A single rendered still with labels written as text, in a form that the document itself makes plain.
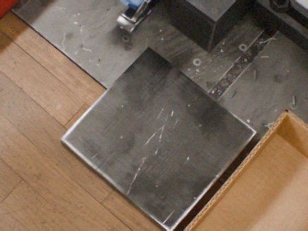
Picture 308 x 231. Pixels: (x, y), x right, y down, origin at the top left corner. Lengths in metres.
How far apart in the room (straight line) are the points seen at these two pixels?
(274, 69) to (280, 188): 0.16
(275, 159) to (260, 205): 0.06
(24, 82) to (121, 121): 0.14
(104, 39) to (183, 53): 0.10
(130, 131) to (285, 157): 0.19
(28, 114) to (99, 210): 0.15
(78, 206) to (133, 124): 0.12
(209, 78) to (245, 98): 0.05
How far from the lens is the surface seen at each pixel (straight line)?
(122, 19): 0.74
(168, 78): 0.78
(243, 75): 0.81
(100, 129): 0.75
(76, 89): 0.79
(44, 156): 0.77
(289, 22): 0.77
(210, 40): 0.79
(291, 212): 0.76
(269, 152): 0.77
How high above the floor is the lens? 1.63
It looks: 69 degrees down
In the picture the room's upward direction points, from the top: 3 degrees clockwise
